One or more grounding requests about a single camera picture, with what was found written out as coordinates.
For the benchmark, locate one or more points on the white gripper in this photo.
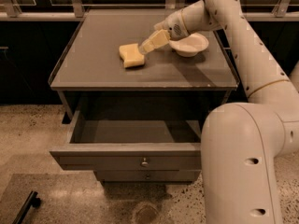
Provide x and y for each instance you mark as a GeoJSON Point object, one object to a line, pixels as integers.
{"type": "Point", "coordinates": [173, 26]}

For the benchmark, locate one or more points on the yellow sponge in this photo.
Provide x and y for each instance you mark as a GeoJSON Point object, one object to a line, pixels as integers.
{"type": "Point", "coordinates": [131, 55]}

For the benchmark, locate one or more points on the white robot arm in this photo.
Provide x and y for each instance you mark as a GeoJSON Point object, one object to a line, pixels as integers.
{"type": "Point", "coordinates": [239, 141]}

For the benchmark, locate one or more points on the grey drawer cabinet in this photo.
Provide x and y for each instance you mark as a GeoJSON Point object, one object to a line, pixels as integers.
{"type": "Point", "coordinates": [92, 69]}

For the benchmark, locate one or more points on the metal top drawer knob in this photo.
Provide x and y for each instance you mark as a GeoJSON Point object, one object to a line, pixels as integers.
{"type": "Point", "coordinates": [144, 163]}

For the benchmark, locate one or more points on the open top drawer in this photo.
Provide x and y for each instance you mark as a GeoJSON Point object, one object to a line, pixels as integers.
{"type": "Point", "coordinates": [117, 136]}

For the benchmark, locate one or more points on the lower drawer front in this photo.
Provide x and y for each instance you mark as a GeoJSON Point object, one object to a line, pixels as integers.
{"type": "Point", "coordinates": [139, 176]}

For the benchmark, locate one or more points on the white bowl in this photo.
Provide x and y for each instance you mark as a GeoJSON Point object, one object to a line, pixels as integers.
{"type": "Point", "coordinates": [190, 46]}

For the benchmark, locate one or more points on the round floor drain cover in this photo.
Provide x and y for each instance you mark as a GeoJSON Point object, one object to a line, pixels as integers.
{"type": "Point", "coordinates": [145, 213]}

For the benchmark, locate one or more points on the black bar with wheel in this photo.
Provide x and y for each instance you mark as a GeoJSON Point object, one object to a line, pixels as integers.
{"type": "Point", "coordinates": [32, 201]}

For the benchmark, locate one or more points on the metal railing frame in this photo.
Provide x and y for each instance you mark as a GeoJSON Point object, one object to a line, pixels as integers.
{"type": "Point", "coordinates": [93, 8]}

